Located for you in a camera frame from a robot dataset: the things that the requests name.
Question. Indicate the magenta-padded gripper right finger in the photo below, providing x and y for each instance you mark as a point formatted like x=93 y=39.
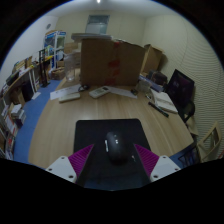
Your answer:
x=163 y=166

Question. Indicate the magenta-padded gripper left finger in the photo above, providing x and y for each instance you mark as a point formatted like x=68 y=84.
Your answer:
x=61 y=168

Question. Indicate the black computer mouse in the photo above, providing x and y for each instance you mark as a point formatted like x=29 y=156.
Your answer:
x=116 y=148

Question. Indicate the black mouse pad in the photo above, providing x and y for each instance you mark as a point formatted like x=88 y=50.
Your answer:
x=90 y=133

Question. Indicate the wooden chair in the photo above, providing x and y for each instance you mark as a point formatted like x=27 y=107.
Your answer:
x=210 y=141

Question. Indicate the black pen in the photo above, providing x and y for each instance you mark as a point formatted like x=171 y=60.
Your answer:
x=158 y=109

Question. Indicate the open white notebook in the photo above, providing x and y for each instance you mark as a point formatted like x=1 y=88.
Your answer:
x=165 y=101

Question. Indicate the bookshelf with books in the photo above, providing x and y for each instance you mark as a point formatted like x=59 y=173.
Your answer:
x=10 y=128

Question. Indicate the white paper sheet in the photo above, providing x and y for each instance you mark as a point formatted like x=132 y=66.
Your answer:
x=60 y=93

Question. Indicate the black monitor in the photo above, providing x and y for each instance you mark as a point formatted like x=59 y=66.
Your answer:
x=180 y=88

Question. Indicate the white remote control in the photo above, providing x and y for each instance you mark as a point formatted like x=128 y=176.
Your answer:
x=99 y=92

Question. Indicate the black waste bin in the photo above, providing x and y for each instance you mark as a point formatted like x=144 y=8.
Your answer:
x=26 y=91

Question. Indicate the grey paper sheet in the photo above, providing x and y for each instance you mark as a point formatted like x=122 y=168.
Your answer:
x=121 y=91

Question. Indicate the open cardboard box with items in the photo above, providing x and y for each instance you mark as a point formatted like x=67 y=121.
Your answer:
x=59 y=73

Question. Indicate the clear plastic jar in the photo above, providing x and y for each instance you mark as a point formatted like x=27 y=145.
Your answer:
x=71 y=68

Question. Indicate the black floor stand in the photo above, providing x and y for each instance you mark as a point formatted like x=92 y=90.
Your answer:
x=43 y=68

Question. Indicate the cluttered wooden side desk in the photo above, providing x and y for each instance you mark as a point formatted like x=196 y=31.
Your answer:
x=20 y=75

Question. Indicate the small brown cardboard box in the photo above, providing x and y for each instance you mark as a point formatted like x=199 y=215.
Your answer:
x=152 y=58

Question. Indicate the large brown cardboard box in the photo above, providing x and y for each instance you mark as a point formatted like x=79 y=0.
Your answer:
x=100 y=61

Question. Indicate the white and blue shelf cabinet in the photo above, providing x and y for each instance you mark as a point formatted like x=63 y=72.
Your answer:
x=55 y=45

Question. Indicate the ceiling tube light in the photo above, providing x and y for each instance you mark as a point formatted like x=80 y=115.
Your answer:
x=98 y=1

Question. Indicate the round wall clock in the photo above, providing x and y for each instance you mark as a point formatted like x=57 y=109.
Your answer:
x=48 y=26

